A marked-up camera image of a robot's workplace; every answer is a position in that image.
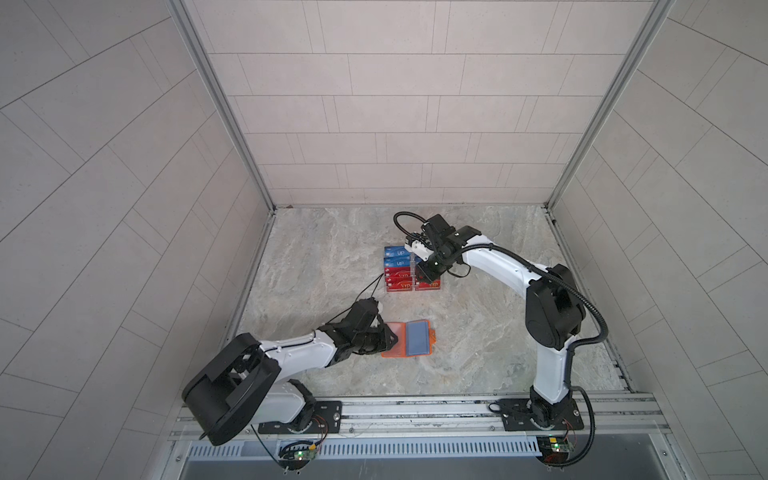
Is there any card stack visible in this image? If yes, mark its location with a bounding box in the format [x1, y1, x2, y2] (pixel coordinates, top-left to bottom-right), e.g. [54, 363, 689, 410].
[383, 246, 414, 292]
[413, 252, 442, 288]

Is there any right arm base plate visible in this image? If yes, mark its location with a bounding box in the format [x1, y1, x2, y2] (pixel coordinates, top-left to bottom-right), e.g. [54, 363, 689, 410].
[489, 397, 585, 432]

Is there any right green circuit board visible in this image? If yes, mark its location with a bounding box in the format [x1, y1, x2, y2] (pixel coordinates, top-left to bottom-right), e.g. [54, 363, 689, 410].
[536, 436, 574, 465]

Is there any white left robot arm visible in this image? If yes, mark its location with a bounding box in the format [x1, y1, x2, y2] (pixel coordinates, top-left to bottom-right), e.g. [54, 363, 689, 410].
[181, 297, 399, 446]

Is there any aluminium corner post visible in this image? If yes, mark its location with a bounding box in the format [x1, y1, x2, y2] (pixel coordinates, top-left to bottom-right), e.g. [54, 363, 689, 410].
[166, 0, 277, 216]
[545, 0, 675, 211]

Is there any right card stack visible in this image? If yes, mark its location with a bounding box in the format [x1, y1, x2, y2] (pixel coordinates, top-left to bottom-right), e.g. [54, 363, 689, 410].
[413, 252, 442, 288]

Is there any aluminium corner post left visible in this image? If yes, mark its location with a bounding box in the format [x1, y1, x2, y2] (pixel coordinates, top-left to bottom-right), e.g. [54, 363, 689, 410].
[166, 0, 277, 216]

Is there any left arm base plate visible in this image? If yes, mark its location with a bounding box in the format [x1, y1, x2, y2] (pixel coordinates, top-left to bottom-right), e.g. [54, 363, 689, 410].
[257, 401, 343, 435]

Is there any aluminium corner post right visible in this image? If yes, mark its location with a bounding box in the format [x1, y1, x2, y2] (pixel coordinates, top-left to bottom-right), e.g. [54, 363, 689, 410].
[545, 0, 675, 211]

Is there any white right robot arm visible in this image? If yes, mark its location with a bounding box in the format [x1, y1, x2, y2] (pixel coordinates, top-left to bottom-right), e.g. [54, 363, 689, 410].
[405, 215, 608, 428]

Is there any left green circuit board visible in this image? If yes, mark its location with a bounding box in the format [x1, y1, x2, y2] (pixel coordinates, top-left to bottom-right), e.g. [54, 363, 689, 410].
[278, 440, 319, 472]

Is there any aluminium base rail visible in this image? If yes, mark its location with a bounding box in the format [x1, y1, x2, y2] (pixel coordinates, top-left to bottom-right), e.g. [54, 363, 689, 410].
[167, 392, 670, 442]

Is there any green circuit board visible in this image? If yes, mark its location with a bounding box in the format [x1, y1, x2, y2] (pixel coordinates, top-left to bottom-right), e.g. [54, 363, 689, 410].
[536, 436, 574, 465]
[278, 440, 319, 472]

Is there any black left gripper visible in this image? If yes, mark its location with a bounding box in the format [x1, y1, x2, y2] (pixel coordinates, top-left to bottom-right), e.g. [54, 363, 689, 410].
[349, 325, 401, 356]

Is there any orange card holder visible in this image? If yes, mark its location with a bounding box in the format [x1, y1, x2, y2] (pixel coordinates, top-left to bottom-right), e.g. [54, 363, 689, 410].
[381, 319, 436, 358]

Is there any left card stack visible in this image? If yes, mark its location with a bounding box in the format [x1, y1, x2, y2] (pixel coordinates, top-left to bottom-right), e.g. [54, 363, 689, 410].
[383, 246, 414, 292]

